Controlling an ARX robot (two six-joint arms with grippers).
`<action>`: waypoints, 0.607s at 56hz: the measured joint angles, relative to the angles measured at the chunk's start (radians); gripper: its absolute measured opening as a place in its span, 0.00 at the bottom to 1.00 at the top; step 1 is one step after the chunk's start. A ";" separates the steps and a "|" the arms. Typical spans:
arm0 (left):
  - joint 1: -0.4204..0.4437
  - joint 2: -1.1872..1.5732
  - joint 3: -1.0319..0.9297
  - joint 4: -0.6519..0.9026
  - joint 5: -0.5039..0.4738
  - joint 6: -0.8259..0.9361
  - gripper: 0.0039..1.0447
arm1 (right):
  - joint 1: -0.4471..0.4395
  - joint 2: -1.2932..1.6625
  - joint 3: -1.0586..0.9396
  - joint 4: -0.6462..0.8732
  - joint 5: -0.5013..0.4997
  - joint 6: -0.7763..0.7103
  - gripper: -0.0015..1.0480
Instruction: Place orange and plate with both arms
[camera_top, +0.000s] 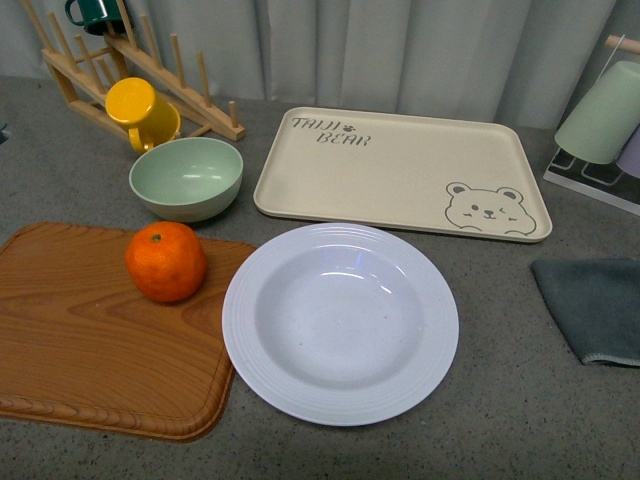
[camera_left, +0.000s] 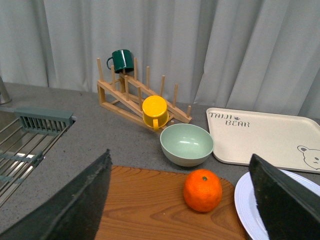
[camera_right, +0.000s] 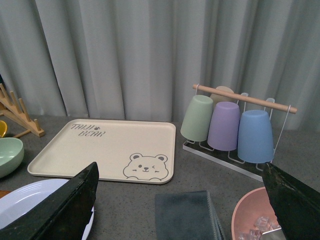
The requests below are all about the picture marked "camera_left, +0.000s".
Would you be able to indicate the metal faucet base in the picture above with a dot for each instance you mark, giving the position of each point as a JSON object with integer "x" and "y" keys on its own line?
{"x": 4, "y": 95}

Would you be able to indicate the orange mandarin fruit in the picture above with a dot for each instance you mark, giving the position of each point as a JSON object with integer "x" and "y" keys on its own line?
{"x": 202, "y": 190}

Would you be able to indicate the white round plate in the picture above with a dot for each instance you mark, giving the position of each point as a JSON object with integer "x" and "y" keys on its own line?
{"x": 246, "y": 204}

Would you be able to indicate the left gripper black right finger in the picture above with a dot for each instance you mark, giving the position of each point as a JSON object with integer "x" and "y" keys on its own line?
{"x": 289, "y": 210}

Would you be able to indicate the beige bear tray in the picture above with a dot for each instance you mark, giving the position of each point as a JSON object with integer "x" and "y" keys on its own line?
{"x": 287, "y": 142}

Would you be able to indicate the green sink drying rack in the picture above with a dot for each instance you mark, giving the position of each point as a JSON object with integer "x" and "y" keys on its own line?
{"x": 26, "y": 135}

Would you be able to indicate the green bowl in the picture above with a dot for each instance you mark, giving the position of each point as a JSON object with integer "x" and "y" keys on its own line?
{"x": 186, "y": 145}

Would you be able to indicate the wooden cutting board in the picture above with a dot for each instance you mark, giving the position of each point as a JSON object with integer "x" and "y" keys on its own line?
{"x": 144, "y": 204}

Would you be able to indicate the dark green mug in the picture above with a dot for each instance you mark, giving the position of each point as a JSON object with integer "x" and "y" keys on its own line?
{"x": 122, "y": 61}

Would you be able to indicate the yellow mug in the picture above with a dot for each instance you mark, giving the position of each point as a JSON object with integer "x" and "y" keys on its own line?
{"x": 155, "y": 112}

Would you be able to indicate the wooden dish rack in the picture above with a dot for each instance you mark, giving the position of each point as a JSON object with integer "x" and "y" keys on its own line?
{"x": 123, "y": 95}

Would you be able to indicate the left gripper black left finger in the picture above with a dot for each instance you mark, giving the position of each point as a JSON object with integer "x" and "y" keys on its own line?
{"x": 73, "y": 213}

